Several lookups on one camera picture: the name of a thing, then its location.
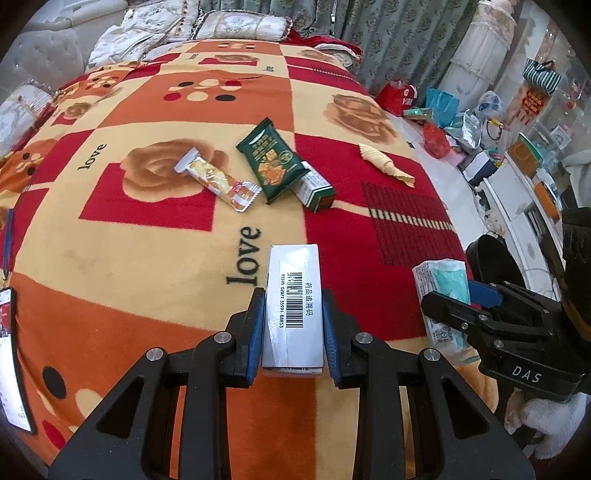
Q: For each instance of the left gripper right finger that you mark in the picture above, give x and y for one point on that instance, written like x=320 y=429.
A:
x=455 y=434

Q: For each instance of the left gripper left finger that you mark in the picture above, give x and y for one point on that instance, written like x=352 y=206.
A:
x=169 y=404

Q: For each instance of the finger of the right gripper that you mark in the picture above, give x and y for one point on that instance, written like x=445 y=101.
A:
x=471 y=321
x=511 y=297

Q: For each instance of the white barcode box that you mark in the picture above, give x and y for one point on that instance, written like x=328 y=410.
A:
x=293 y=335

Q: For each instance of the green white medicine box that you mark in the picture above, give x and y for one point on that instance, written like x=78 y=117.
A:
x=313 y=191

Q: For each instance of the black round trash bin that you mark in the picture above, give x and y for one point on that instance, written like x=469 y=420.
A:
x=491 y=262

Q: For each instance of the right gloved hand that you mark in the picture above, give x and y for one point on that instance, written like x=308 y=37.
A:
x=557 y=422

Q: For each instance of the white tv cabinet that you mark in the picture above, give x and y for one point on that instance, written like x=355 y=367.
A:
x=513 y=210

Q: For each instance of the red plastic bag on floor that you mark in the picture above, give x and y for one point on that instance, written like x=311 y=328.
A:
x=435 y=141

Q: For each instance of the red orange patterned blanket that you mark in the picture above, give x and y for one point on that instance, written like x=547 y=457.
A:
x=113 y=253

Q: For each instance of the silver foil bag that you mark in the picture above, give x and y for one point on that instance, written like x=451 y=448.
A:
x=466 y=129

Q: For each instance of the beige twisted paper wrapper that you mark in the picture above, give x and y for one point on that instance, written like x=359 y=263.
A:
x=385 y=164

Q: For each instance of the teal gift bag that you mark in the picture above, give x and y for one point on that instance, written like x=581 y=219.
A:
x=444 y=105

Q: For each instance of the green snack packet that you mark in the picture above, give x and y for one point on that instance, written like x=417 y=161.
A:
x=276 y=166

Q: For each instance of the smartphone on bed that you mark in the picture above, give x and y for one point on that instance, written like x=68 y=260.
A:
x=13 y=399

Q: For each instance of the red gift bag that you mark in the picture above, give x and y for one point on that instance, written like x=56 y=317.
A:
x=396 y=97

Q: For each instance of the green patterned curtain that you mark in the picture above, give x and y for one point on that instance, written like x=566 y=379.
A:
x=410 y=40

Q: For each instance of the white embroidered pillow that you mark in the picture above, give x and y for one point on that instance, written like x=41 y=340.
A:
x=174 y=18
x=242 y=25

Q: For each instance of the white folded quilt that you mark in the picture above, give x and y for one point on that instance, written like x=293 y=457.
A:
x=125 y=43

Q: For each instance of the grey tufted headboard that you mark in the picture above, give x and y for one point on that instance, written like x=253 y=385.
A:
x=54 y=46

